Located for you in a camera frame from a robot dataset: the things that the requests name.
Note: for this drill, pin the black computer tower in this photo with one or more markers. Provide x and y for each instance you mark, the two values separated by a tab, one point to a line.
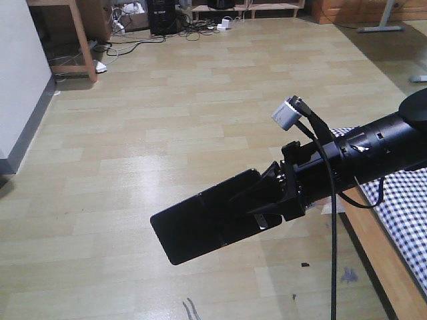
162	17

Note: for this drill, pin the grey desk foot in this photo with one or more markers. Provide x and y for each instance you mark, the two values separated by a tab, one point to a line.
382	26

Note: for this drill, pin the black smartphone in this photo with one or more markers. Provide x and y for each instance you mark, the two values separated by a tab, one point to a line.
210	220

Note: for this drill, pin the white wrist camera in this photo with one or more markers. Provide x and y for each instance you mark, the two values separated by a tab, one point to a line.
290	111

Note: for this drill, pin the black white checkered bedsheet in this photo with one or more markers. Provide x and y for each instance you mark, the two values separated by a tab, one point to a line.
403	214

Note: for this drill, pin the wooden table leg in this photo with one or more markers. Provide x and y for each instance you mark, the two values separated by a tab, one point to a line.
88	67

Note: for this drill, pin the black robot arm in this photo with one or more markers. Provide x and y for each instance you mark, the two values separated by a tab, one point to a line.
369	152

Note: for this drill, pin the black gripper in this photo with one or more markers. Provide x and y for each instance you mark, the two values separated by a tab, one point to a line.
307	180

